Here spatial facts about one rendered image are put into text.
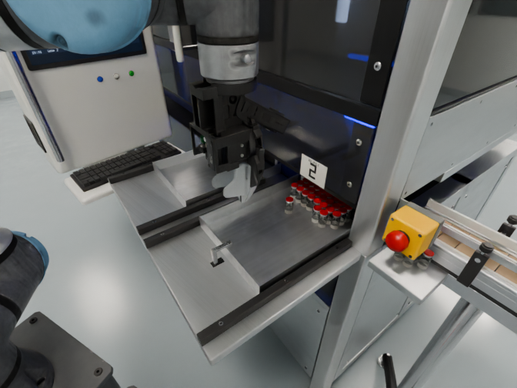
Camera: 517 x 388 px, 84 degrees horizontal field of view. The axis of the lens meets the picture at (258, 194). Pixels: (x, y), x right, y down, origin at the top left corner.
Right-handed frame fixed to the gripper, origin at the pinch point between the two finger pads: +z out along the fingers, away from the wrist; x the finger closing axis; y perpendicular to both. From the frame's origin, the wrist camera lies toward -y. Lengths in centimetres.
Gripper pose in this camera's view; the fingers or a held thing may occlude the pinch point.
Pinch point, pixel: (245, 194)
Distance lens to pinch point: 50.5
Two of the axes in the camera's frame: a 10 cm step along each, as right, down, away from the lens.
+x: 6.0, 4.8, -6.4
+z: -0.1, 8.1, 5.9
